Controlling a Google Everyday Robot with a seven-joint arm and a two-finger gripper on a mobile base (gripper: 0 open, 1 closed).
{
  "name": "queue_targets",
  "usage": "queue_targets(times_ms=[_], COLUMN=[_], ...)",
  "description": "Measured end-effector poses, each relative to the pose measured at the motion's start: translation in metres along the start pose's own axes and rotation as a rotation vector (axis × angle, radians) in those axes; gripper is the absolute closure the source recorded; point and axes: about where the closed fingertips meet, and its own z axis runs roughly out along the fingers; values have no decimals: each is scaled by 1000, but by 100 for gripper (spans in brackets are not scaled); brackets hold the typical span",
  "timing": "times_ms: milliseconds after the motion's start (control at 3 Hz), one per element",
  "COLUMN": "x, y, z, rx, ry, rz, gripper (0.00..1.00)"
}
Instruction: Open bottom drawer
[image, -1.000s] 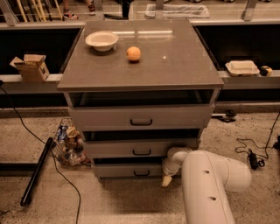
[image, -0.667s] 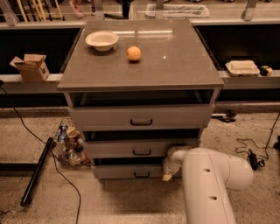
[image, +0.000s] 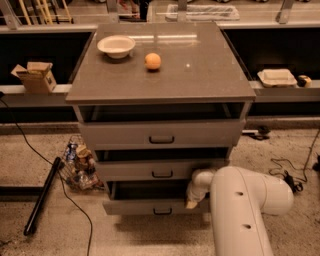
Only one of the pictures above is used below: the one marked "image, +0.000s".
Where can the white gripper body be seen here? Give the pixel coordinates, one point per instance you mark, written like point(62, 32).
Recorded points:
point(195, 190)

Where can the grey bottom drawer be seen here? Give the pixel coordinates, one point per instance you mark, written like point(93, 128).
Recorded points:
point(163, 197)

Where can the grey drawer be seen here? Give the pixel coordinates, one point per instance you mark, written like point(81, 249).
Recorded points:
point(165, 134)
point(155, 169)
point(163, 197)

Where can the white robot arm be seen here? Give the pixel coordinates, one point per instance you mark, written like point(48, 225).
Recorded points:
point(238, 200)

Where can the grey middle drawer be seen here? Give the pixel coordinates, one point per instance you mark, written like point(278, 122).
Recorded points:
point(155, 169)

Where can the grey drawer cabinet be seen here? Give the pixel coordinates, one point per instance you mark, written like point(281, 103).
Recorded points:
point(199, 79)

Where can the grey top drawer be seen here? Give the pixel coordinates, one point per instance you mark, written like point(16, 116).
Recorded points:
point(165, 134)

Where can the white foam food container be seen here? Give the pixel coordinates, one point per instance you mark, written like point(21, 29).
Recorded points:
point(276, 78)

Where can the orange fruit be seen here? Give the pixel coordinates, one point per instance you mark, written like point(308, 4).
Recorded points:
point(152, 61)

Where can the black tube on floor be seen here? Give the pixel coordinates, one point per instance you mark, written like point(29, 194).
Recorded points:
point(30, 227)

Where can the black yellow tape roll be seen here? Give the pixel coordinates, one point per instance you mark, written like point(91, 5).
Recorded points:
point(304, 81)

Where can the white bowl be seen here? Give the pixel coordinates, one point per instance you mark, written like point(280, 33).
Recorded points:
point(116, 46)

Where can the clear plastic tray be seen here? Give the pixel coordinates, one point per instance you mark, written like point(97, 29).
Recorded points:
point(212, 13)

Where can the brown cardboard box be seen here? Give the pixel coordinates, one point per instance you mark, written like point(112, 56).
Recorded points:
point(36, 77)

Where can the wire basket with items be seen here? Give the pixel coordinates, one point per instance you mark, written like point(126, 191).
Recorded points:
point(78, 166)

